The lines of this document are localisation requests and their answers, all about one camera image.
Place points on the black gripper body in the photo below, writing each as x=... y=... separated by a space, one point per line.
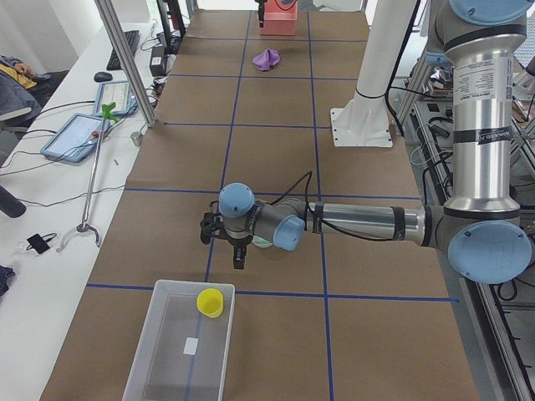
x=237 y=242

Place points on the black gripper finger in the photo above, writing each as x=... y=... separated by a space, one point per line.
x=261 y=12
x=239 y=257

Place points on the purple cloth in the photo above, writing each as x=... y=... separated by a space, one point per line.
x=267 y=60

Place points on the yellow plastic cup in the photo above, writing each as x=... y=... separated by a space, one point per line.
x=210 y=302

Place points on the green ceramic bowl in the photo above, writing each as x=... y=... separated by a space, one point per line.
x=261 y=242

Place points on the pink plastic bin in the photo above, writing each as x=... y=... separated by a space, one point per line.
x=279 y=32

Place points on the black power adapter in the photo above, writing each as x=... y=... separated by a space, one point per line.
x=158 y=61

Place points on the clear plastic bin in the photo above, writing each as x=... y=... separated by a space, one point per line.
x=182 y=353

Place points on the small metal cylinder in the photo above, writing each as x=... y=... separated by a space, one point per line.
x=136 y=138

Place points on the far blue teach pendant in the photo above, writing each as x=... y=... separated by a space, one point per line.
x=117 y=92

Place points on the blue teach pendant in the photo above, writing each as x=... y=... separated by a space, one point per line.
x=76 y=139
x=117 y=92

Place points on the black computer mouse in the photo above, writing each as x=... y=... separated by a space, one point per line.
x=103 y=76

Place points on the near blue teach pendant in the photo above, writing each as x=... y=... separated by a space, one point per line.
x=76 y=139

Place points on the aluminium frame post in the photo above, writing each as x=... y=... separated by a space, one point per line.
x=122 y=48

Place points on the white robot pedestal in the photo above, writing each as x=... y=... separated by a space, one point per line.
x=363 y=121

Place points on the green handled reacher grabber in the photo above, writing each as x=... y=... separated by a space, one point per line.
x=84 y=228

